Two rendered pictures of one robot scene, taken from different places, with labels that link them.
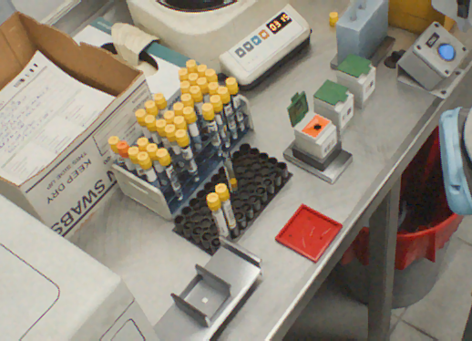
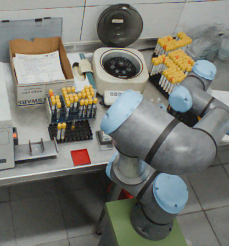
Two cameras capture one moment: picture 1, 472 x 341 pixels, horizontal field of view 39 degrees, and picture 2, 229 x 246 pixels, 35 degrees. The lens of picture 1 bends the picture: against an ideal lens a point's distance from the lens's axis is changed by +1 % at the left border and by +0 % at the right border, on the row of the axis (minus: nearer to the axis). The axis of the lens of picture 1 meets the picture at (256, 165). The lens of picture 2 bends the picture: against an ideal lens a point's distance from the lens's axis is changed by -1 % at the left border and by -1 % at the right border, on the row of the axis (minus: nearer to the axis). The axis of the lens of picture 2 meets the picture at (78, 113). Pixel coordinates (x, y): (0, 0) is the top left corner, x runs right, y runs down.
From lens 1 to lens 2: 60 cm
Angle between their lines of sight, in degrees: 15
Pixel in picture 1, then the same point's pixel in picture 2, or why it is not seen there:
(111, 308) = (5, 124)
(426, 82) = not seen: hidden behind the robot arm
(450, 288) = not seen: hidden behind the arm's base
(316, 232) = (82, 158)
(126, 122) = (59, 88)
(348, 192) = (102, 156)
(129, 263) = (29, 126)
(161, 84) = (80, 85)
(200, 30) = (102, 78)
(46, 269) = not seen: outside the picture
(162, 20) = (96, 68)
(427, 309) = not seen: hidden behind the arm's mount
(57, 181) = (28, 90)
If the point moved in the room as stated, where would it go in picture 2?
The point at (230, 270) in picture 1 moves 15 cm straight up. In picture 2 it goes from (49, 147) to (51, 123)
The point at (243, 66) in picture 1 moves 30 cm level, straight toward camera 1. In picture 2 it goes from (109, 98) to (73, 144)
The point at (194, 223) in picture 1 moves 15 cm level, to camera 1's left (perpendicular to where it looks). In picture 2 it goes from (53, 129) to (23, 113)
